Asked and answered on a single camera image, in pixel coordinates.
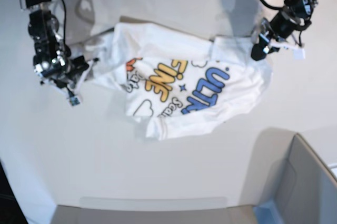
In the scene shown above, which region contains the white printed t-shirt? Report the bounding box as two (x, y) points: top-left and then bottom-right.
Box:
(89, 23), (272, 140)

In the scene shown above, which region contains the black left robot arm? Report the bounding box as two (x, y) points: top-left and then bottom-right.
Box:
(251, 0), (318, 61)

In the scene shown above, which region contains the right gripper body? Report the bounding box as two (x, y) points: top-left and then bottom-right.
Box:
(39, 56), (99, 95)

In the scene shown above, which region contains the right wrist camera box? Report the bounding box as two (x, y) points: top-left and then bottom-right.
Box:
(68, 96), (81, 106)

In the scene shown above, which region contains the grey storage bin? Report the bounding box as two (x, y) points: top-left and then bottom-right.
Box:
(252, 133), (337, 224)

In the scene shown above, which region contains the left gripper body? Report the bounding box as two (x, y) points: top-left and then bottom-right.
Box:
(256, 18), (303, 53)

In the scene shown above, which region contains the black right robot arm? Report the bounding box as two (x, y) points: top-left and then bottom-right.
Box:
(19, 0), (94, 99)

